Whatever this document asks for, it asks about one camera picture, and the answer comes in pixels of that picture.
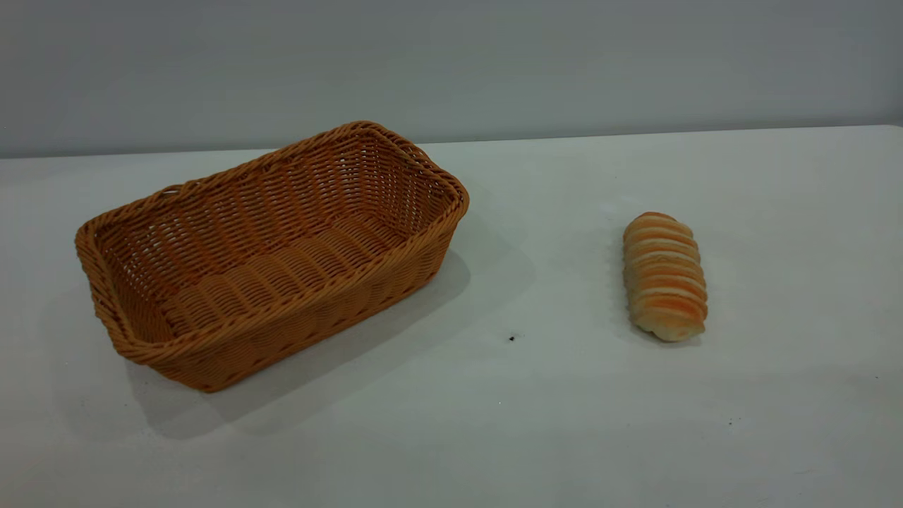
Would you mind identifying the orange woven wicker basket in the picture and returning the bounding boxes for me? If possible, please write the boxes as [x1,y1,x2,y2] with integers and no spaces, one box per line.
[75,121,470,393]

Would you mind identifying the ridged long bread roll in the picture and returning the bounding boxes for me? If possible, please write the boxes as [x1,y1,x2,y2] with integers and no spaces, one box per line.
[622,211,708,343]

